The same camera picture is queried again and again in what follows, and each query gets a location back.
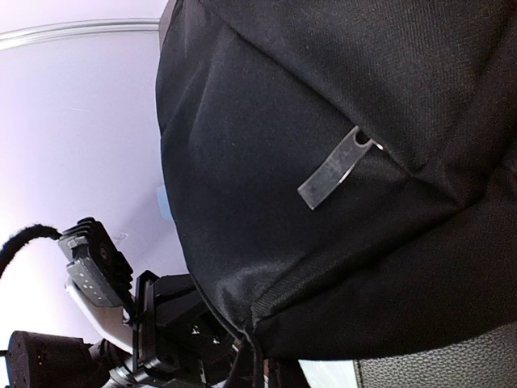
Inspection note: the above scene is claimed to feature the left aluminium frame post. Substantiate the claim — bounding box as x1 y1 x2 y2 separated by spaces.
1 18 160 51

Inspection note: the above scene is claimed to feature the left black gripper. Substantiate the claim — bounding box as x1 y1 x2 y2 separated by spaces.
108 272 237 387

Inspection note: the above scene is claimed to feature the light blue zipper case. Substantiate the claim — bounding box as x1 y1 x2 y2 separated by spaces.
156 185 174 221

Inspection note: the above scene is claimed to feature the black student bag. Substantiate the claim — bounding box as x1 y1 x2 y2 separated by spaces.
156 1 516 387

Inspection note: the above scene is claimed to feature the black flat case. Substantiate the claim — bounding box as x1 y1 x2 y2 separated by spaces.
354 323 516 388

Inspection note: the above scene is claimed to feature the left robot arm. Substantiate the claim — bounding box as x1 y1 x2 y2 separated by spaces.
1 218 238 387

